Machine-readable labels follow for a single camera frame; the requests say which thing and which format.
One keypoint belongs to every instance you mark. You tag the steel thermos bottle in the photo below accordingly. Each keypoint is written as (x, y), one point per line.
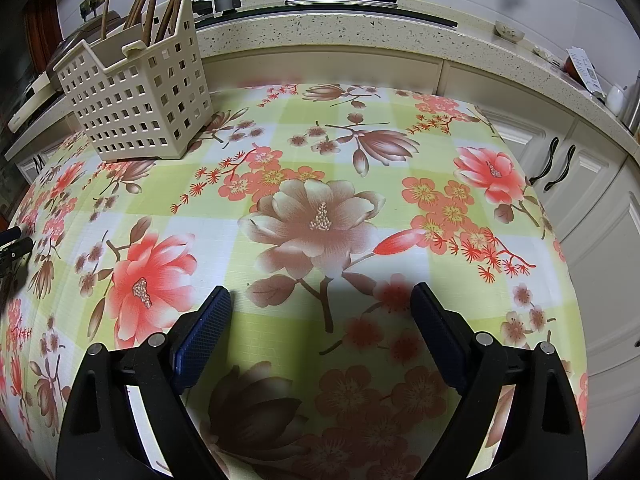
(634, 115)

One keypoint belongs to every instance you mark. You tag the small ceramic bowl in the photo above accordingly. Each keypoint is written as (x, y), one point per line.
(510, 32)

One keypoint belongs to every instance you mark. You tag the cream perforated utensil basket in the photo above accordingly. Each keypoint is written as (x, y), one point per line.
(135, 110)

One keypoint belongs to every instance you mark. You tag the beige speckled countertop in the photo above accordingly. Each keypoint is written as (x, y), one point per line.
(350, 30)

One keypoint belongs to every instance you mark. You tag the silver rice cooker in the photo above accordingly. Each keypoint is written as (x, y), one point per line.
(115, 20)

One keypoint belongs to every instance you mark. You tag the black glass gas cooktop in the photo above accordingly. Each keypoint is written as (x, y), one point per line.
(425, 16)

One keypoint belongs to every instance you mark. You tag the small white jar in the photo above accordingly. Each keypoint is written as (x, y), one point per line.
(617, 99)

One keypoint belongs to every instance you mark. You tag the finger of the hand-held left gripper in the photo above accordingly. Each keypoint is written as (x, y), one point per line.
(10, 234)
(17, 251)

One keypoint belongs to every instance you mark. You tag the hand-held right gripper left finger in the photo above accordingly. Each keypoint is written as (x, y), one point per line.
(205, 335)

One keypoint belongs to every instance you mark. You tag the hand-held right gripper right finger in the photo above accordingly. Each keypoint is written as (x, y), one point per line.
(440, 340)

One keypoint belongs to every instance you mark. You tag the floral plastic tablecloth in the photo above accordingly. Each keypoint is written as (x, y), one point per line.
(320, 185)

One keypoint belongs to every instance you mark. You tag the bronze wall socket strip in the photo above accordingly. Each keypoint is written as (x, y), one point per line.
(92, 2)

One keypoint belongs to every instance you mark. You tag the white printed packet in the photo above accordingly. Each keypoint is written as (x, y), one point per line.
(582, 67)

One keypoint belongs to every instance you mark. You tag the red wooden glass door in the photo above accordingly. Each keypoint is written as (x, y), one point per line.
(42, 20)

